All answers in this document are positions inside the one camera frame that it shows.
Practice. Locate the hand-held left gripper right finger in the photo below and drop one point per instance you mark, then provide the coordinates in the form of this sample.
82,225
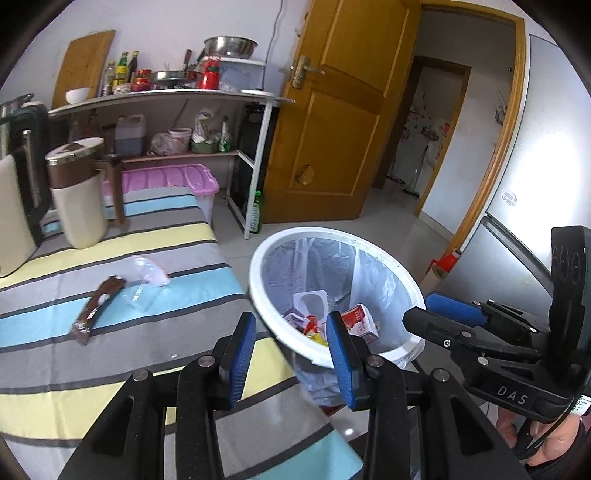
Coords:
341,364

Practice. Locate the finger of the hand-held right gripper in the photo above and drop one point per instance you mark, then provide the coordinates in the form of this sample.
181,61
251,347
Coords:
452,307
429,325

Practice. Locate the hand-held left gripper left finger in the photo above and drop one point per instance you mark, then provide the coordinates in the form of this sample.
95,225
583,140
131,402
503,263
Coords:
242,364

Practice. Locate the red and white carton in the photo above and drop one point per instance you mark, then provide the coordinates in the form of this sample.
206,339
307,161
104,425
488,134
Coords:
360,323

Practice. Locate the white round trash bin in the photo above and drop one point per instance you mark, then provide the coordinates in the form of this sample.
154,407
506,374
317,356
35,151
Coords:
295,339

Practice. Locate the translucent white bin bag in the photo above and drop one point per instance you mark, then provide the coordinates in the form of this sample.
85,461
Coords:
383,281

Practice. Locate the person's right hand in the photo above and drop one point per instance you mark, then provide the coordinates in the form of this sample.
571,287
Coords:
554,447

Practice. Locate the red bottle by fridge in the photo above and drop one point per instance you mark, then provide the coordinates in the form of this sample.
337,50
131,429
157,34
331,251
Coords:
450,261

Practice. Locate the white plastic tray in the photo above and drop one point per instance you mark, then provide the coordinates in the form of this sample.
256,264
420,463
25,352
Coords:
314,300

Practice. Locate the white sticker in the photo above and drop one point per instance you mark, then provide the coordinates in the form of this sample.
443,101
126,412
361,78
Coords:
509,197

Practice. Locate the striped tablecloth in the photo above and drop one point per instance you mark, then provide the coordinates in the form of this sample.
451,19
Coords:
152,286

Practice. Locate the clear plastic cup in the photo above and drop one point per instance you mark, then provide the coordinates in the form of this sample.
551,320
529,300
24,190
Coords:
150,272

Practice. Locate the silver refrigerator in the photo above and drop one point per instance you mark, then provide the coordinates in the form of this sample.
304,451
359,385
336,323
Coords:
549,161

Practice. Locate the green glass bottle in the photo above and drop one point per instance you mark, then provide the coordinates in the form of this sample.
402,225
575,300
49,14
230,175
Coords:
256,214

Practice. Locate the long brown wrapper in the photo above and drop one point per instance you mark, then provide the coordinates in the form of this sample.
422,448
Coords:
94,309

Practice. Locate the wooden door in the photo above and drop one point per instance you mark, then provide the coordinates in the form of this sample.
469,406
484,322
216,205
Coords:
337,138

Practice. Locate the pink lid storage box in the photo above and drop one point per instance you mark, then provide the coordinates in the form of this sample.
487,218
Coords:
161,175

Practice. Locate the green bowl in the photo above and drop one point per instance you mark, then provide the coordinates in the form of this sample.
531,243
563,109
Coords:
203,147

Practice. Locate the beige and brown kettle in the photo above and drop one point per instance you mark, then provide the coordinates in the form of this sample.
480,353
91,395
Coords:
78,212

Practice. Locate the green packet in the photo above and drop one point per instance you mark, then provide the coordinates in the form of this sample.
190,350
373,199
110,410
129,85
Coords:
224,136

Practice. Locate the black cabinet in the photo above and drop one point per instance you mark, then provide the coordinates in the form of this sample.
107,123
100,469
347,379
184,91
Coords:
249,134

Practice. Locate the white plastic tub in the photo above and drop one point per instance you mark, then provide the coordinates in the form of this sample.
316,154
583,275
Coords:
180,141

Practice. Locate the pinkish plastic bag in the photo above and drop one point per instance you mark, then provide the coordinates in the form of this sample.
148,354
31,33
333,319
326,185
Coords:
159,145

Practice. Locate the white plastic bag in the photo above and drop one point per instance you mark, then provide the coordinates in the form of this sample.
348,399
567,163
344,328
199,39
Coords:
205,124

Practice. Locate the white plastic jug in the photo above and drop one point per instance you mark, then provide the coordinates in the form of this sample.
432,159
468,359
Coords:
129,138

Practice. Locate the white plate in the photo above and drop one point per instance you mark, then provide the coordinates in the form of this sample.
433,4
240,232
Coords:
257,92

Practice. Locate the black and cream appliance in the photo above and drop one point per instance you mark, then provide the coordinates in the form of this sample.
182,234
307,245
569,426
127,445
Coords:
18,203

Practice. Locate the white metal shelf rack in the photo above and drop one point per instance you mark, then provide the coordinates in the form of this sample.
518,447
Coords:
161,96

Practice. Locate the translucent white container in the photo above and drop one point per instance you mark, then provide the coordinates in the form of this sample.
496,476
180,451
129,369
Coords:
242,74

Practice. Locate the red plastic bottle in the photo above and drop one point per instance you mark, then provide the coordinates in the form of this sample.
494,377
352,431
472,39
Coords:
208,74

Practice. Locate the steel pan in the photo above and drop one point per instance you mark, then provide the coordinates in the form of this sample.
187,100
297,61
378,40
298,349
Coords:
173,77

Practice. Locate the red lid jar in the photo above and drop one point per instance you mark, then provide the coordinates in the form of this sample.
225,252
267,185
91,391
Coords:
141,81

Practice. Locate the white bowl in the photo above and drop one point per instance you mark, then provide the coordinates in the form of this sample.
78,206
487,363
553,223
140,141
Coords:
77,95

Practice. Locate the clear glass bottle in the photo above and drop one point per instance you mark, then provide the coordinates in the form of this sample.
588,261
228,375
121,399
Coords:
108,78

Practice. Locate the green label sauce bottle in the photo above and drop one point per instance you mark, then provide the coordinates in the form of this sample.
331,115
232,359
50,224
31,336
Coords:
122,71

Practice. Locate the steel mixing bowl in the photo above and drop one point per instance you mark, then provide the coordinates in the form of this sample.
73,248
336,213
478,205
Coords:
230,47

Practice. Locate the wooden cutting board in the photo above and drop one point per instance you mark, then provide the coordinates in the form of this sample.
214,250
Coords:
81,64

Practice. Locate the wooden door frame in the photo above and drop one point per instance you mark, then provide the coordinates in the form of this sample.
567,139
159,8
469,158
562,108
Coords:
505,124

